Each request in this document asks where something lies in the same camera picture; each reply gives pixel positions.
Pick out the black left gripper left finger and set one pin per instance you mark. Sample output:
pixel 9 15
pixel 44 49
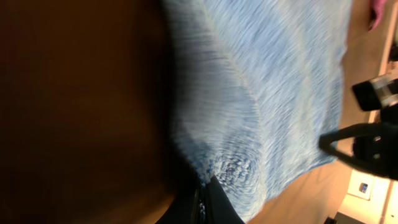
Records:
pixel 185 209

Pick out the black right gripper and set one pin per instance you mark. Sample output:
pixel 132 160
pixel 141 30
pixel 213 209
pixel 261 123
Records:
pixel 374 148

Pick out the blue microfiber cloth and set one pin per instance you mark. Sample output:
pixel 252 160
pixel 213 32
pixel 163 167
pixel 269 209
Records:
pixel 257 83

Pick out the purple microfiber cloth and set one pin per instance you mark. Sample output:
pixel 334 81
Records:
pixel 377 12

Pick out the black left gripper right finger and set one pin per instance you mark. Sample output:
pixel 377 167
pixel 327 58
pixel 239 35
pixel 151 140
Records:
pixel 217 207

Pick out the white wall outlet box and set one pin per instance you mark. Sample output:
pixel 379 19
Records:
pixel 361 185

